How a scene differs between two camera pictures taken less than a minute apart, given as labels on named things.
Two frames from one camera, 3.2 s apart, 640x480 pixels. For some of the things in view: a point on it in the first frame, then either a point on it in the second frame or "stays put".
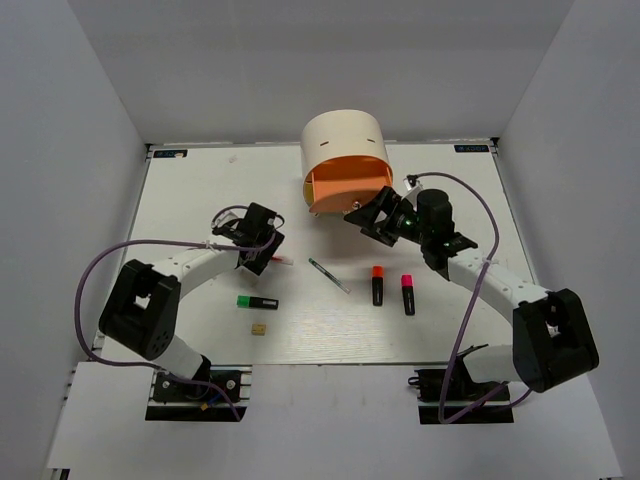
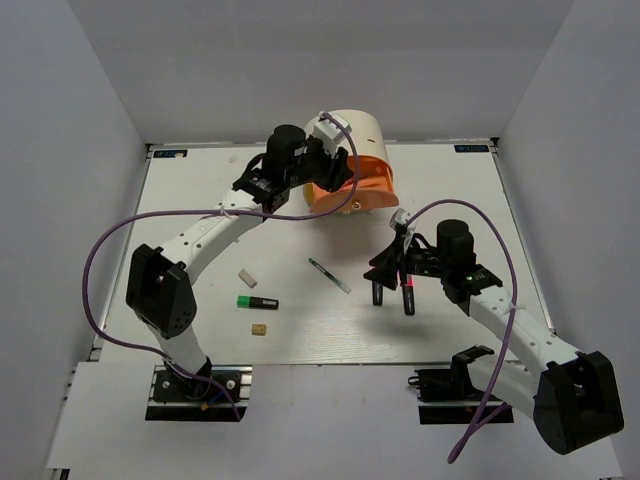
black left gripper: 260,262 -> 332,179
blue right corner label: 471,148 stays put
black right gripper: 367,216 -> 386,271
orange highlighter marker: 377,285 stays put
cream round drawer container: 345,161 stays put
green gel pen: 330,276 stays put
